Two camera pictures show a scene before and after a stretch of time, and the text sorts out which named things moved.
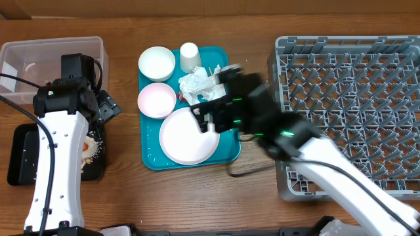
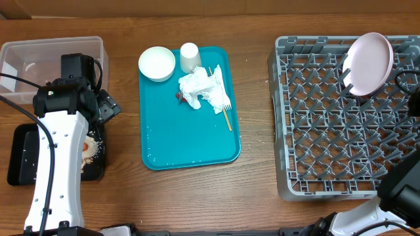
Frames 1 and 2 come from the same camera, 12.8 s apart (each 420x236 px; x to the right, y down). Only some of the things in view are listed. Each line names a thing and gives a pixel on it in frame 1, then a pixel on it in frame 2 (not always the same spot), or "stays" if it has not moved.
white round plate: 182,140 → 368,63
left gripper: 108,107 stays
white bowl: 157,63 stays
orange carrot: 85,146 stays
